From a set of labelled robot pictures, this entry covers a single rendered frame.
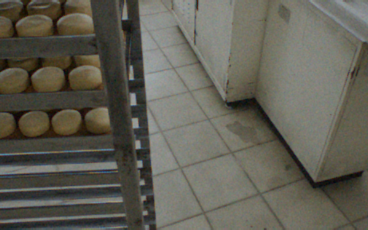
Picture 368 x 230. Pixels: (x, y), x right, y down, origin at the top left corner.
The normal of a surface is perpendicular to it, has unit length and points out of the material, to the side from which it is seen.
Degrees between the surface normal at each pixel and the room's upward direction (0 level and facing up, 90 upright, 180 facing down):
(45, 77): 0
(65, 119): 0
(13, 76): 0
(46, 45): 90
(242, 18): 90
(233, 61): 90
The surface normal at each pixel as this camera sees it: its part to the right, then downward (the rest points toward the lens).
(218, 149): 0.00, -0.77
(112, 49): 0.07, 0.64
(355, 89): 0.28, 0.62
